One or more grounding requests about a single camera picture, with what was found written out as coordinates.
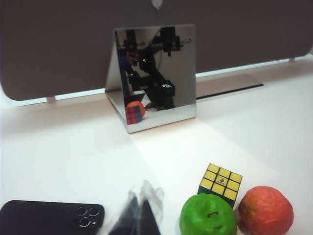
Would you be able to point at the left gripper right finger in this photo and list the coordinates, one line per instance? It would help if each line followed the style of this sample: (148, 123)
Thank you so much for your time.
(151, 222)

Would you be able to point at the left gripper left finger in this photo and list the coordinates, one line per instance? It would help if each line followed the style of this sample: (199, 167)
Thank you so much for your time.
(129, 220)

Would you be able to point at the green plastic apple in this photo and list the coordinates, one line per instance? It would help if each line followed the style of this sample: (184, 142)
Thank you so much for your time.
(207, 215)

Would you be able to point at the orange plastic fruit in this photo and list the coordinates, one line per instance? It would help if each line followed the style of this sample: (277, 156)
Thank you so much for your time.
(266, 210)

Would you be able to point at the Rubik's cube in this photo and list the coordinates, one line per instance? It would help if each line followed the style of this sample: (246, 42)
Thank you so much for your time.
(221, 182)

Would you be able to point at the square tabletop mirror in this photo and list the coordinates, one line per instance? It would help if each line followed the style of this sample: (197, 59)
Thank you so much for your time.
(181, 80)

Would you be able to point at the black smartphone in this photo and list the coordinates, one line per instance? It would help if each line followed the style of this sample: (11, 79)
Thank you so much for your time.
(49, 218)

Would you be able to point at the white partition foot bracket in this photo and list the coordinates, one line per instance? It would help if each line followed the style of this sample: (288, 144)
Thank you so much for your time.
(50, 99)
(292, 60)

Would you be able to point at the white round wall hook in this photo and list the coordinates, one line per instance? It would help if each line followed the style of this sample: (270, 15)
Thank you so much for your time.
(157, 3)

